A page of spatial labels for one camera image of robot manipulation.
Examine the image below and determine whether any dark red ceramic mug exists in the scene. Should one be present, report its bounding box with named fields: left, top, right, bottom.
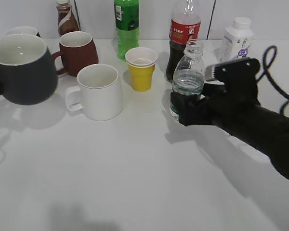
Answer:
left=52, top=31, right=99, bottom=77

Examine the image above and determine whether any green soda bottle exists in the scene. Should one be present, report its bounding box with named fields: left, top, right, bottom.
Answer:
left=114, top=0, right=140, bottom=60

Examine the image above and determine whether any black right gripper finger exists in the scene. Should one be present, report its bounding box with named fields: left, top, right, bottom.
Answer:
left=171, top=92, right=202, bottom=125

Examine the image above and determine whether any dark grey ceramic mug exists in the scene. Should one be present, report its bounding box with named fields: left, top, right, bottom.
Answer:
left=0, top=34, right=58, bottom=105

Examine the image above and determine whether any white yogurt drink carton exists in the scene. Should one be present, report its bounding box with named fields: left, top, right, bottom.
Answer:
left=218, top=17, right=253, bottom=62

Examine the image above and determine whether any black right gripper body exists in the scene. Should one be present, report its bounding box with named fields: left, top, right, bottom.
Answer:
left=197, top=58, right=260, bottom=125

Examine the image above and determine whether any black coiled cable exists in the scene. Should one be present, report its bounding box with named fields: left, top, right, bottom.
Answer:
left=255, top=45, right=289, bottom=118

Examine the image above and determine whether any cola bottle red label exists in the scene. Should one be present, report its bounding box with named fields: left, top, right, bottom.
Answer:
left=166, top=0, right=201, bottom=82

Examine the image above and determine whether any black ceramic mug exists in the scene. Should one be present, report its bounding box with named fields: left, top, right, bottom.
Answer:
left=5, top=26, right=40, bottom=37

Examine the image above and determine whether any clear water bottle green label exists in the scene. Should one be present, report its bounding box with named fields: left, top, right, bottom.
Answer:
left=170, top=39, right=206, bottom=121

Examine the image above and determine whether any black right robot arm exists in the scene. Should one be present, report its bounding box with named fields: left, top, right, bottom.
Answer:
left=171, top=58, right=289, bottom=180

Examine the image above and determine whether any white ceramic mug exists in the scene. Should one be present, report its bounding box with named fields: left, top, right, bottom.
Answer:
left=65, top=64, right=124, bottom=121

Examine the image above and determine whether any yellow paper cup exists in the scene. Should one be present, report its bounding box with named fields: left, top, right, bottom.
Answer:
left=125, top=47, right=158, bottom=92

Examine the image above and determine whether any brown coffee drink bottle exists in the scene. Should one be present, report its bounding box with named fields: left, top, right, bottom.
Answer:
left=56, top=0, right=80, bottom=37

